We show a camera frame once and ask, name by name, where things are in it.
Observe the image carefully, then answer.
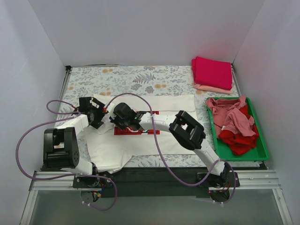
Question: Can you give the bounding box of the white Coca-Cola t-shirt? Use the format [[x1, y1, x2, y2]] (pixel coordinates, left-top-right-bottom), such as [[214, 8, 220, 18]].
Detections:
[[84, 95, 197, 173]]

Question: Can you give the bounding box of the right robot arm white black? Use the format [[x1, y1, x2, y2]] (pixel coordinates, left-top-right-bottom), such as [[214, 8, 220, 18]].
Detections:
[[106, 103, 229, 187]]

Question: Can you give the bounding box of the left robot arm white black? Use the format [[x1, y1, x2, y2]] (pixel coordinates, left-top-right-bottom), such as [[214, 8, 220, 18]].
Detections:
[[43, 97, 105, 188]]

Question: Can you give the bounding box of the floral tablecloth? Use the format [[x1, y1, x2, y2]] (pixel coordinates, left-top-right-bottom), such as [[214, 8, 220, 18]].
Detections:
[[59, 65, 240, 167]]

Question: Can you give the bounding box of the folded light pink t-shirt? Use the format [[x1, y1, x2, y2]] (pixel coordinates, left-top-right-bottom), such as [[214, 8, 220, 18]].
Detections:
[[194, 83, 232, 95]]

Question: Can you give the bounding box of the folded magenta t-shirt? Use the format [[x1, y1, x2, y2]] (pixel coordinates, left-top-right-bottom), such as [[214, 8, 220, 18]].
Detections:
[[191, 56, 233, 90]]

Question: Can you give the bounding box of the crumpled pink t-shirt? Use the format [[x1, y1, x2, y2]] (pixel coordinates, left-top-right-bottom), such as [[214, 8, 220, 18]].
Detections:
[[206, 96, 255, 137]]

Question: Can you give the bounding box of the green plastic tray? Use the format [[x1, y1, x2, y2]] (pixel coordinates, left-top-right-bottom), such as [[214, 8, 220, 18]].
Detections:
[[205, 96, 269, 161]]

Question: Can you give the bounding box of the crumpled red t-shirt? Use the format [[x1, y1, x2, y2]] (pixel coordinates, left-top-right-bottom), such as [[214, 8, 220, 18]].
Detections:
[[218, 106, 259, 156]]

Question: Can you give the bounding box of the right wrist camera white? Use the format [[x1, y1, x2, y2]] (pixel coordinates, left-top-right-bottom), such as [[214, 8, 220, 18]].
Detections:
[[103, 105, 115, 119]]

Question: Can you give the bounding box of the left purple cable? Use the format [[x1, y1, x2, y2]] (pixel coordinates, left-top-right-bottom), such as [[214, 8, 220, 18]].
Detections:
[[15, 100, 118, 211]]

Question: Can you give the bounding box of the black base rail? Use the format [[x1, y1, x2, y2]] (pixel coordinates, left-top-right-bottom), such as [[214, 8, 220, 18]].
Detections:
[[72, 167, 240, 198]]

